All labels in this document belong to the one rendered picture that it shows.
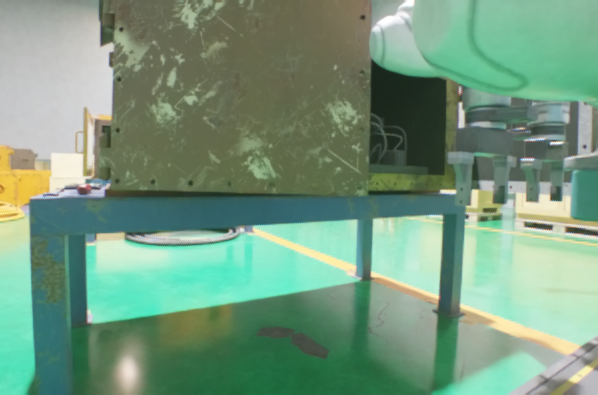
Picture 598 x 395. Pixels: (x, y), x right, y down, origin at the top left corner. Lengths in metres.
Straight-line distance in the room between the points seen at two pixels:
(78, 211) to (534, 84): 0.98
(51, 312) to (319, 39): 0.98
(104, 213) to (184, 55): 0.48
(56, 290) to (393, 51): 0.99
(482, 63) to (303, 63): 0.51
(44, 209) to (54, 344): 0.37
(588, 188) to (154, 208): 0.94
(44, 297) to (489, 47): 1.06
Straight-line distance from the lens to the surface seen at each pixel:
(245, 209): 1.08
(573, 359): 0.98
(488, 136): 0.73
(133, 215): 1.01
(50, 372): 1.15
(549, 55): 0.37
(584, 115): 1.28
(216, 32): 0.88
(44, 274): 1.06
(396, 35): 0.66
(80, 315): 1.82
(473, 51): 0.36
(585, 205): 0.49
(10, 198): 7.02
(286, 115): 0.78
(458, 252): 1.88
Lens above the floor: 0.70
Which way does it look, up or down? 2 degrees down
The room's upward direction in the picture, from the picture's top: 1 degrees clockwise
